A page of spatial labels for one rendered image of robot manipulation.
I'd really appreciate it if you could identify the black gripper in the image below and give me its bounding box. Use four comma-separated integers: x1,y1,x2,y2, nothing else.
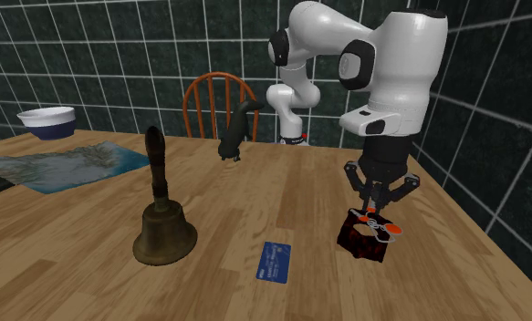
342,134,422,212

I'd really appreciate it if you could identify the dark red open box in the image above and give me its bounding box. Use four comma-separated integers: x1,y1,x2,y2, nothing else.
336,209,391,264

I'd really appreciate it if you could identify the wooden table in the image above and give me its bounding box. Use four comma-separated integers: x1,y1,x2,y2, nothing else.
0,129,532,321

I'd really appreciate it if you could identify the blue card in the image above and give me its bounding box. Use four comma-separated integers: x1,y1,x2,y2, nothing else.
255,241,293,285

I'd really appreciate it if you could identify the dark green animal figure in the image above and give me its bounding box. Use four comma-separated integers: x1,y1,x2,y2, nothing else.
217,98,266,163

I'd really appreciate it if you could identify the brown wooden chair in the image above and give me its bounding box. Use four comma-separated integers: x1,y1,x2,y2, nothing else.
182,71,260,142

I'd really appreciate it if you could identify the brass hand bell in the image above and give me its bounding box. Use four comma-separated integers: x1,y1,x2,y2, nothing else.
131,125,199,267

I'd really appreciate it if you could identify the blue grey map sheet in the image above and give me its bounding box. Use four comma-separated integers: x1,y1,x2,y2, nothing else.
0,140,151,196

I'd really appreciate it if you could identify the white and blue bowl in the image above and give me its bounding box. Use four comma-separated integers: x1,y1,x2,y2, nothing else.
16,106,78,142

